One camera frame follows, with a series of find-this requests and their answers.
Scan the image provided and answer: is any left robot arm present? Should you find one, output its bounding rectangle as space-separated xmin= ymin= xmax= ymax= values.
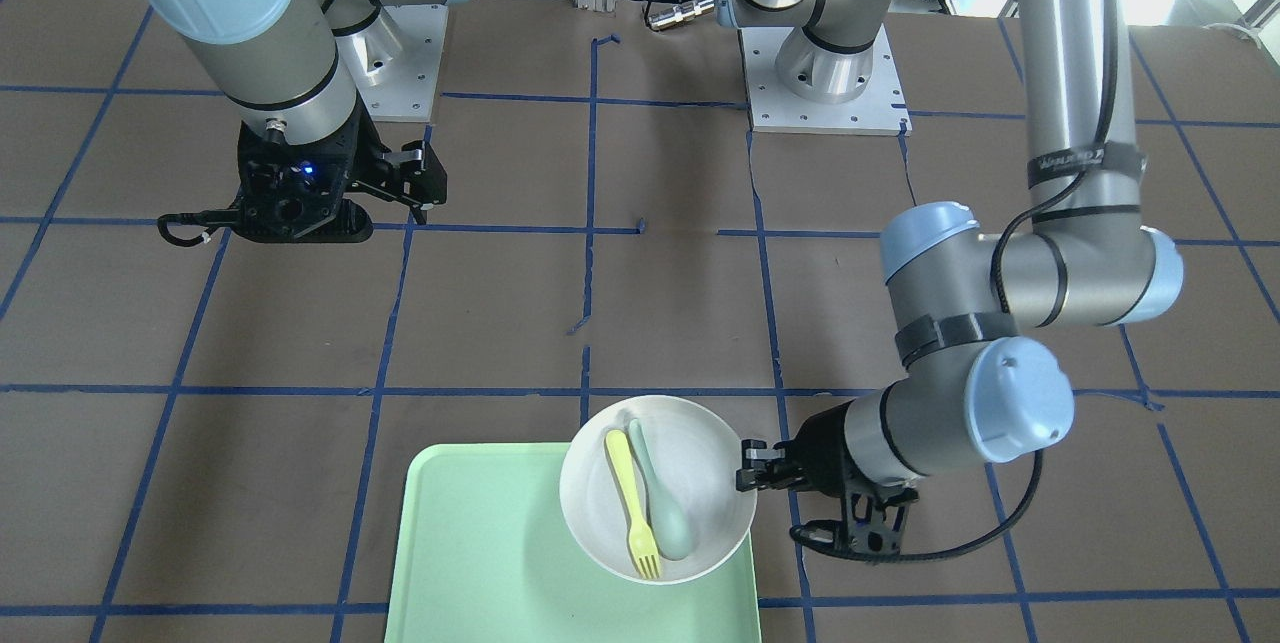
xmin=735 ymin=0 xmax=1184 ymax=564

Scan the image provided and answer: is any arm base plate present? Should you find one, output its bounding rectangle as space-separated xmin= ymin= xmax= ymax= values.
xmin=739 ymin=27 xmax=913 ymax=136
xmin=337 ymin=5 xmax=449 ymax=123

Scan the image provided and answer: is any grey-green plastic spoon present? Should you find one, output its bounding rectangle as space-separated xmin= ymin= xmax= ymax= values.
xmin=626 ymin=419 xmax=695 ymax=561

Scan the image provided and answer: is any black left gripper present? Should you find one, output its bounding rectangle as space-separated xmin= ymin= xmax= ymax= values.
xmin=736 ymin=401 xmax=918 ymax=560

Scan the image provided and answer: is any silver cable connector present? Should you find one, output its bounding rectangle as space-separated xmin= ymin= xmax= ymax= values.
xmin=643 ymin=0 xmax=716 ymax=32

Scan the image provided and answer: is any light green tray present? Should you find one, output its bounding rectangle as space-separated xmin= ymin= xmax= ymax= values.
xmin=385 ymin=443 xmax=762 ymax=642

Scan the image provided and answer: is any white round plate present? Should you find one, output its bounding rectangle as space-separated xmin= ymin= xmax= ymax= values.
xmin=559 ymin=395 xmax=756 ymax=585

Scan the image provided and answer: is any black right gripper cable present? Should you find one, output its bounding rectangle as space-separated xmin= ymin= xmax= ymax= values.
xmin=157 ymin=211 xmax=246 ymax=246

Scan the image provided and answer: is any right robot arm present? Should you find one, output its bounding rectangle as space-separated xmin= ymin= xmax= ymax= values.
xmin=148 ymin=0 xmax=468 ymax=248

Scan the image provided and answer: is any yellow plastic fork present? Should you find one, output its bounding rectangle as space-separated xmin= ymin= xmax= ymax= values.
xmin=604 ymin=429 xmax=662 ymax=582

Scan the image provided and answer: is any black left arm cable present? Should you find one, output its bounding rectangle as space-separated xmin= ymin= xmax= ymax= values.
xmin=870 ymin=0 xmax=1126 ymax=564

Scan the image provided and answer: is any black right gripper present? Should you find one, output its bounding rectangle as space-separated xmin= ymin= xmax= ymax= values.
xmin=236 ymin=108 xmax=448 ymax=245

